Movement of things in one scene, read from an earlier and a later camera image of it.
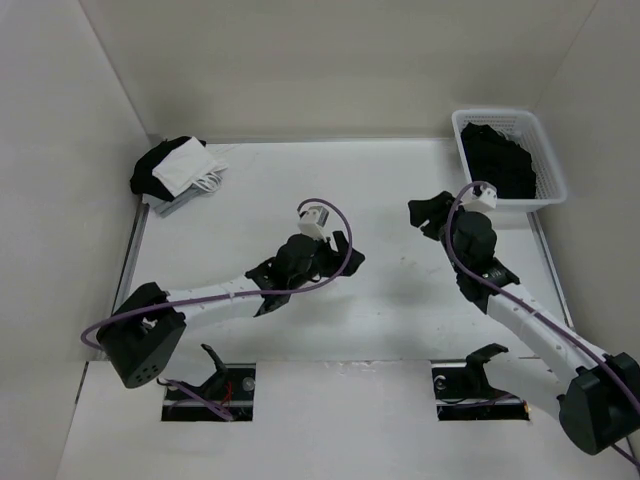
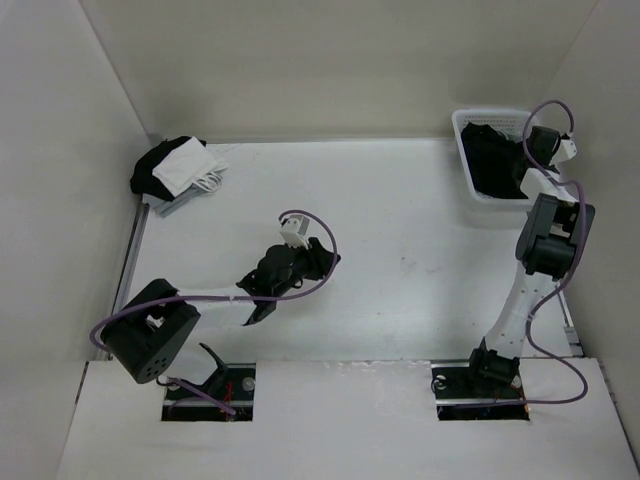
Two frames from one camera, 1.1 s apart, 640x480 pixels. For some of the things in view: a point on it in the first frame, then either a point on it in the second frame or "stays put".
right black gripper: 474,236 → 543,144
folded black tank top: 143,180 stays put
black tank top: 497,160 stays put
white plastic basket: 521,124 stays put
